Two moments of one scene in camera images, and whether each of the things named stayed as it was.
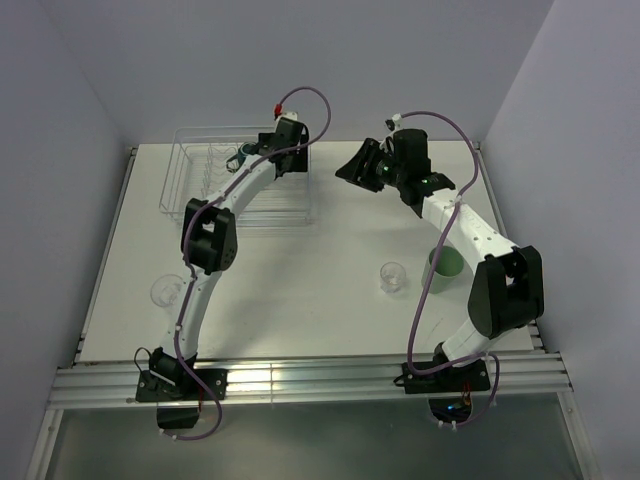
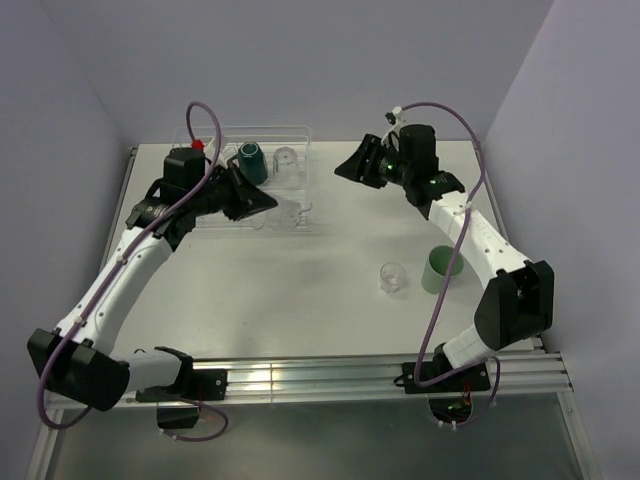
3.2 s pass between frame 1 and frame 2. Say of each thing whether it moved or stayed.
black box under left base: stayed
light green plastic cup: stayed
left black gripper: moved
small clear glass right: stayed
